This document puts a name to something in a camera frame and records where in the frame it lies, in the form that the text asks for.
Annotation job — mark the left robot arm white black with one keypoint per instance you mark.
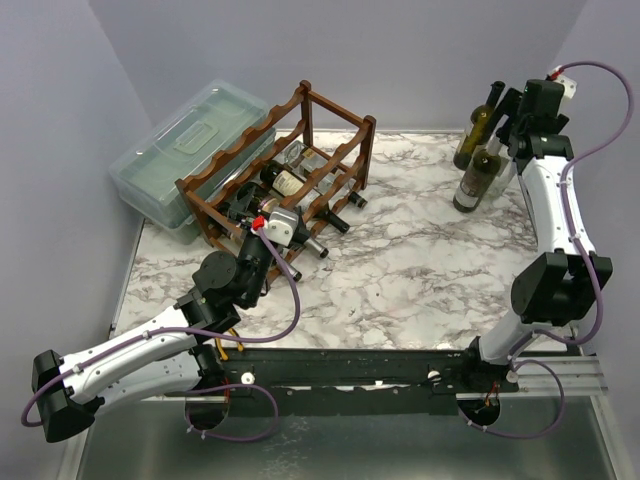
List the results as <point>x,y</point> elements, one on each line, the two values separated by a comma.
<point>163,355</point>

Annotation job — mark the black front mounting rail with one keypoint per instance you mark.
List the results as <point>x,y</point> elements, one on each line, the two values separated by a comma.
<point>338,382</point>

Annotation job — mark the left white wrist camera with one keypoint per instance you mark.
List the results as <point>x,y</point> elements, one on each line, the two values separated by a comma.
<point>279,228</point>

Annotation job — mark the tall clear glass bottle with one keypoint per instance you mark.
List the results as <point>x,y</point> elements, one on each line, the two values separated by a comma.
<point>504,177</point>

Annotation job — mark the green bottle white neck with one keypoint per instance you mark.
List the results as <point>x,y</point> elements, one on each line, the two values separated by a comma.
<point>481,171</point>

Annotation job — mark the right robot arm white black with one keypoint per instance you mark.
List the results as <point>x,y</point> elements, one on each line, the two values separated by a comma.
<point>567,277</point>

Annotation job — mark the translucent green plastic storage box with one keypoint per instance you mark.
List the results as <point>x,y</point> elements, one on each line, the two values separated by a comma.
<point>183,145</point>

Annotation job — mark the tall dark green bottle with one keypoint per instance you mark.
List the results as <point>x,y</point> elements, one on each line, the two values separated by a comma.
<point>479,119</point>

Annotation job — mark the brown wooden wine rack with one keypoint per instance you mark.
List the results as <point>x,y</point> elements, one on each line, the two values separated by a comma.
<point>349,164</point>

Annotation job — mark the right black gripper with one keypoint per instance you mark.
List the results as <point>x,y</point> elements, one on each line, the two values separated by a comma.
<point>507,107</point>

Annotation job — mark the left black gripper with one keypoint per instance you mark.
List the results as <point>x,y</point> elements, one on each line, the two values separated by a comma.
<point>301,233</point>

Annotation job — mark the yellow handled pliers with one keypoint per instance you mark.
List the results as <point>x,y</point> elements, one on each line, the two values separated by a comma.
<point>223,348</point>

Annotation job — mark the green bottle grey label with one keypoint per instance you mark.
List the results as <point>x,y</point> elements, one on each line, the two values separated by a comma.
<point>315,247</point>

